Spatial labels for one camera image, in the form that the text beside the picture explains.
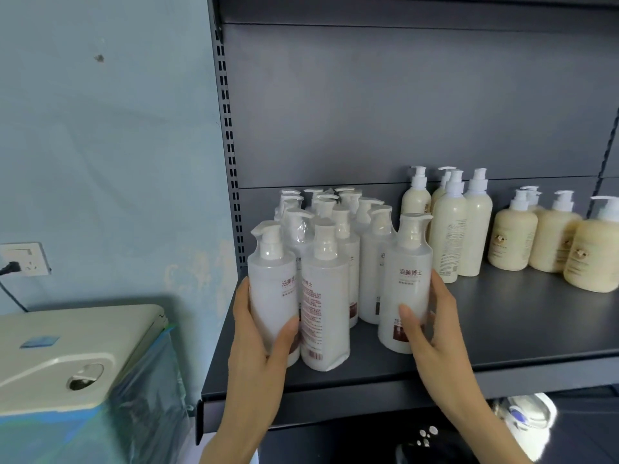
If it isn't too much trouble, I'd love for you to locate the person's left forearm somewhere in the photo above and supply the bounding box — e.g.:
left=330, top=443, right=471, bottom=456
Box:
left=199, top=398, right=287, bottom=464

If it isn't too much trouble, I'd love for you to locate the white wall socket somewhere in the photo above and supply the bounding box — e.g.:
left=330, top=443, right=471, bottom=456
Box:
left=0, top=242, right=52, bottom=279

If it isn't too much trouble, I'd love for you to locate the person's right hand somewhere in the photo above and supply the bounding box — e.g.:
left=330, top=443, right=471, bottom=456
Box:
left=399, top=270, right=485, bottom=412

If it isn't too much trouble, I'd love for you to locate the white and blue container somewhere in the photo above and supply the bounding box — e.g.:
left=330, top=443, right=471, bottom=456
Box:
left=490, top=392, right=560, bottom=451

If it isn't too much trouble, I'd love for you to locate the grey metal shelf board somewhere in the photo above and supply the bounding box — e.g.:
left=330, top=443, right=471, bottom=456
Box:
left=195, top=262, right=619, bottom=433

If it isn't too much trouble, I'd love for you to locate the blue tape piece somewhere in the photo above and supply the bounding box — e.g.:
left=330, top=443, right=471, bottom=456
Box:
left=20, top=335, right=60, bottom=350

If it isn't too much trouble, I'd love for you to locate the tall cream pump bottle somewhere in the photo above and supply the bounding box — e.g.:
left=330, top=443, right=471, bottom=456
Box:
left=428, top=170, right=468, bottom=284
left=431, top=166, right=457, bottom=214
left=400, top=166, right=432, bottom=224
left=457, top=168, right=494, bottom=278

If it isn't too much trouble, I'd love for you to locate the white red-label pump bottle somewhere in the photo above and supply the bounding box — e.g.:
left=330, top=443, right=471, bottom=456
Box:
left=248, top=221, right=301, bottom=368
left=378, top=213, right=434, bottom=354

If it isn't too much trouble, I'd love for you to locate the grey slotted shelf upright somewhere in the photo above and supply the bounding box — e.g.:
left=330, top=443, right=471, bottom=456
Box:
left=599, top=106, right=619, bottom=180
left=207, top=0, right=244, bottom=285

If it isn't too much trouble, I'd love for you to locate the black power cable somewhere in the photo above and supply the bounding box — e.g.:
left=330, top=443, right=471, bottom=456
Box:
left=0, top=279, right=31, bottom=314

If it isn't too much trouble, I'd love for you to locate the cluster of white pump bottles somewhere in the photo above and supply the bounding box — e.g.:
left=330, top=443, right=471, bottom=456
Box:
left=274, top=187, right=402, bottom=373

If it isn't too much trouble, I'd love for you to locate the black white-dotted object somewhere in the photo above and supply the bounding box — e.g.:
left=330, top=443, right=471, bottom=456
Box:
left=395, top=420, right=480, bottom=464

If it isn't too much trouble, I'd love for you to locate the person's left hand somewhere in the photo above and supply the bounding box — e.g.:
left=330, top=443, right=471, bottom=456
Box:
left=227, top=276, right=301, bottom=402

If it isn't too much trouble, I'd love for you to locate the short round cream pump bottle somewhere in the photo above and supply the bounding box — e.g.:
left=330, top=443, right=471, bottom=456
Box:
left=528, top=190, right=584, bottom=273
left=487, top=189, right=539, bottom=271
left=520, top=186, right=545, bottom=214
left=563, top=196, right=619, bottom=293

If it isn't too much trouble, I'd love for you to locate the white appliance lid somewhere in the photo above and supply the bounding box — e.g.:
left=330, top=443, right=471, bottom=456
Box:
left=0, top=304, right=170, bottom=417

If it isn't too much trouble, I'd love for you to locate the person's right forearm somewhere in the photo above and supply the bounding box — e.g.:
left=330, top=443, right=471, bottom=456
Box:
left=437, top=389, right=534, bottom=464

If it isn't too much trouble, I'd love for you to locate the grey shelf back panel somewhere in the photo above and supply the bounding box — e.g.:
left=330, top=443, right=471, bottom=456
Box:
left=220, top=0, right=619, bottom=285

